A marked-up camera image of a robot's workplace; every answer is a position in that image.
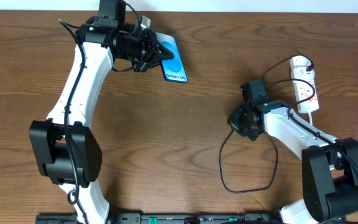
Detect blue screen smartphone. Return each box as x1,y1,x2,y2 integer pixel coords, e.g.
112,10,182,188
156,32,188,83

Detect black usb charging cable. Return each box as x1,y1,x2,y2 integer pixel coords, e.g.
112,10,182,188
219,54,315,194

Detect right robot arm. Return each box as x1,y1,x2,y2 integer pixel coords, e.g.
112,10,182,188
227,80,358,223

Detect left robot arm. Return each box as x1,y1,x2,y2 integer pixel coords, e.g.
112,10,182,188
29,1,180,223

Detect white power strip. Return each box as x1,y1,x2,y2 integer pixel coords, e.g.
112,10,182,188
290,55,319,113

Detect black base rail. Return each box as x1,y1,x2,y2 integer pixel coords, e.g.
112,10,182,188
35,212,283,224

